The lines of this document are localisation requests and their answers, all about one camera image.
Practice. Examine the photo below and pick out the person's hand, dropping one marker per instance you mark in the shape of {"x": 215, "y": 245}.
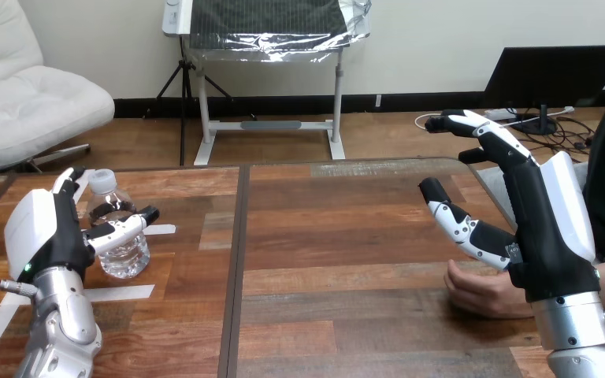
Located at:
{"x": 482, "y": 294}

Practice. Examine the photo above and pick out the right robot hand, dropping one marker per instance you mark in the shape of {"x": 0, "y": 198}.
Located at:
{"x": 542, "y": 235}

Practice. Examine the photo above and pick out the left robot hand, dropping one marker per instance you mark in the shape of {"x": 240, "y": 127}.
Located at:
{"x": 33, "y": 229}

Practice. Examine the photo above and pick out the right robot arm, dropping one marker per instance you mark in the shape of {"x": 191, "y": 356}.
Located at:
{"x": 568, "y": 326}

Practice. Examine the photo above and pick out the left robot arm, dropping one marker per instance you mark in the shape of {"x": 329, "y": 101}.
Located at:
{"x": 65, "y": 323}

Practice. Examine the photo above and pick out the clear water bottle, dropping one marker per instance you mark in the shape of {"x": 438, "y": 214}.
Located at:
{"x": 109, "y": 201}

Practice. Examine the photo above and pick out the white power strip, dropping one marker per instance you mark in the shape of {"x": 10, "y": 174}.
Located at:
{"x": 498, "y": 114}

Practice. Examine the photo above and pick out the white cushioned chair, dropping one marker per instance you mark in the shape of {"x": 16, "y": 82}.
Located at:
{"x": 26, "y": 99}

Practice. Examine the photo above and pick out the dark screen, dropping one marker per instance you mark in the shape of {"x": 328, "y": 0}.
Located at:
{"x": 548, "y": 73}

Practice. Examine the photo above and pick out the black tripod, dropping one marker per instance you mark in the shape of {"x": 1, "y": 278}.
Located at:
{"x": 182, "y": 99}

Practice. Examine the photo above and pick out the white desk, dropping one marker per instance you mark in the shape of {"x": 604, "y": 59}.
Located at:
{"x": 271, "y": 125}

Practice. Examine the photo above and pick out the foil sheet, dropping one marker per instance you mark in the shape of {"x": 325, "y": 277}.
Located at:
{"x": 281, "y": 44}

